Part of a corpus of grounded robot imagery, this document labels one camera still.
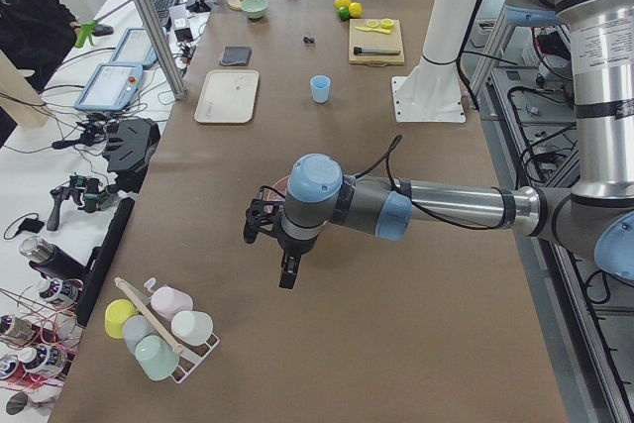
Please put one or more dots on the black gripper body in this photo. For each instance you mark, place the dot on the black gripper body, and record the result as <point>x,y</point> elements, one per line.
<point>291,246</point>

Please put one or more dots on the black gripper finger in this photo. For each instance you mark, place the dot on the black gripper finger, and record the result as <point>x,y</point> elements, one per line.
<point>285,280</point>
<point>294,265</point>

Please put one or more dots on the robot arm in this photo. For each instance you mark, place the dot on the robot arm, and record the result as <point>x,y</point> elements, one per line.
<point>593,218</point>

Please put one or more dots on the white cup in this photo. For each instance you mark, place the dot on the white cup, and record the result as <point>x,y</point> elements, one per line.
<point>192,327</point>

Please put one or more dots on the pink cup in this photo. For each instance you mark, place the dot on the pink cup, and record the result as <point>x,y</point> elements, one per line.
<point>168,301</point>

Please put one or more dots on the light blue plastic cup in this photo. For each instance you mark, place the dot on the light blue plastic cup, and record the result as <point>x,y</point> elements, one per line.
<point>320,88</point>

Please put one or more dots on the mint green cup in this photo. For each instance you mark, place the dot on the mint green cup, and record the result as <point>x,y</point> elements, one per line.
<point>156,357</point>

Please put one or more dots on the grey cup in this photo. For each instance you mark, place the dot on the grey cup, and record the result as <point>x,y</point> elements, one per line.
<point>134,330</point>

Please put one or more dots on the yellow cup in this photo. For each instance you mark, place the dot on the yellow cup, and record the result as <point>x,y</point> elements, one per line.
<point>117,313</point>

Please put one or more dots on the pink bowl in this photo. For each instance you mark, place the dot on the pink bowl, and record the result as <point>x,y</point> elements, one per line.
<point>276,192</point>

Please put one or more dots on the cream rabbit tray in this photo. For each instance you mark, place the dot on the cream rabbit tray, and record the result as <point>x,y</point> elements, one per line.
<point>227,97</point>

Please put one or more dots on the black long bar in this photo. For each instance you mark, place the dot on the black long bar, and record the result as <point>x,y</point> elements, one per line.
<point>101,260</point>

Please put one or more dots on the black plastic stand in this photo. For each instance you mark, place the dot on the black plastic stand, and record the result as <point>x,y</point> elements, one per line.
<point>129,148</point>

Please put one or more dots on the grey folded cloth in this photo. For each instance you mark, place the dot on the grey folded cloth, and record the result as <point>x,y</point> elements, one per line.
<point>235,56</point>

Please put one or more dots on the steel muddler black tip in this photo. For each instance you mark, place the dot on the steel muddler black tip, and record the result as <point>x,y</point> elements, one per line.
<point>375,51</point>

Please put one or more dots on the teach pendant tablet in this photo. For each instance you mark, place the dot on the teach pendant tablet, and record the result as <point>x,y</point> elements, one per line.
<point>111,87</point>
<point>135,47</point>

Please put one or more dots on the mint green bowl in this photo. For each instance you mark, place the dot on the mint green bowl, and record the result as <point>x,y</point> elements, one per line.
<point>254,9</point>

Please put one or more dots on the wooden cutting board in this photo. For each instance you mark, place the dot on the wooden cutting board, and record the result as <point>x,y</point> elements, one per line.
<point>375,40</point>

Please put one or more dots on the green lime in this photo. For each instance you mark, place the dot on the green lime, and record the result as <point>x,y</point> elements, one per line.
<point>344,14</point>

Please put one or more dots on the black thermos bottle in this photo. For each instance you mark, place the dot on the black thermos bottle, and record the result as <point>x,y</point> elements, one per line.
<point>51,260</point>

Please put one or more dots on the yellow plastic knife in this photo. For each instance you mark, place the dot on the yellow plastic knife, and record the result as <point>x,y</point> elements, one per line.
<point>379,30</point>

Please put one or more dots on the whole yellow lemon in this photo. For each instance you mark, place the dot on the whole yellow lemon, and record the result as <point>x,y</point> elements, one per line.
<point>338,4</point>
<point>355,9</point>

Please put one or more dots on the person in black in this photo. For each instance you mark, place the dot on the person in black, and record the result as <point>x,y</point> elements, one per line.
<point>37,35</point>

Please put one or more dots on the white wire cup rack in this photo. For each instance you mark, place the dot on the white wire cup rack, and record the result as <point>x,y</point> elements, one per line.
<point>190,357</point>

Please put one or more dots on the aluminium frame post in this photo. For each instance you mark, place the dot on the aluminium frame post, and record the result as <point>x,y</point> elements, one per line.
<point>160,44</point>

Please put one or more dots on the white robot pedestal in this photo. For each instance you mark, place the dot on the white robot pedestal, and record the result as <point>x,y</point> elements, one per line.
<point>431,92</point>

